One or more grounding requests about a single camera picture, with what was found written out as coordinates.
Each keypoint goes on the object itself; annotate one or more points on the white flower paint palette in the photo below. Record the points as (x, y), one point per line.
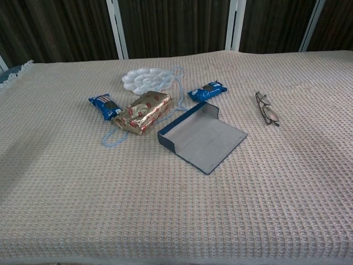
(146, 80)

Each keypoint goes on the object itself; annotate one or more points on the gold red snack packet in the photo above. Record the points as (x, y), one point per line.
(143, 113)

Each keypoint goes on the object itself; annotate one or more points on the white frame post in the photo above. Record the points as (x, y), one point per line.
(234, 27)
(117, 30)
(311, 27)
(2, 64)

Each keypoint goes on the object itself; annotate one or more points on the beige waffle tablecloth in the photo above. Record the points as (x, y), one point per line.
(165, 207)

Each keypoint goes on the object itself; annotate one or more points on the dark brown curtain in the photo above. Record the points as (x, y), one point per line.
(176, 25)

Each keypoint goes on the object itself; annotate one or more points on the long blue cookie packet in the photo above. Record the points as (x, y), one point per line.
(106, 107)

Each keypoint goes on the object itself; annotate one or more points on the short blue cookie packet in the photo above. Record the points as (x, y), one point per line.
(207, 92)

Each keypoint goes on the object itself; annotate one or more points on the blue padded table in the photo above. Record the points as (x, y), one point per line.
(8, 74)

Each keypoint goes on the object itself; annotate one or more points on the blue glasses case grey lining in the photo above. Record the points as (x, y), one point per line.
(204, 140)

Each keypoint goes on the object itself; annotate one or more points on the dark-framed eyeglasses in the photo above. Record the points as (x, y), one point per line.
(271, 114)

